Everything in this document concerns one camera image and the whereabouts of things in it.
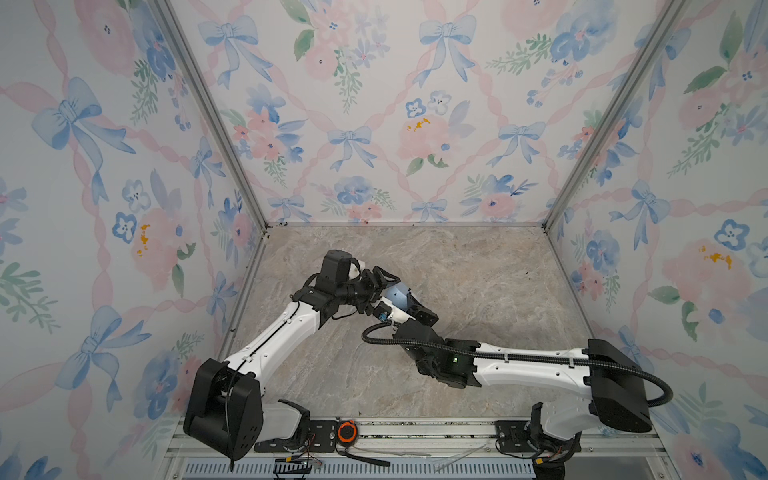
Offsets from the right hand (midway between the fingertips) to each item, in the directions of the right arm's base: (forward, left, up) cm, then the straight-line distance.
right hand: (409, 300), depth 76 cm
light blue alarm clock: (0, +3, +2) cm, 4 cm away
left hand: (+3, +3, +1) cm, 5 cm away
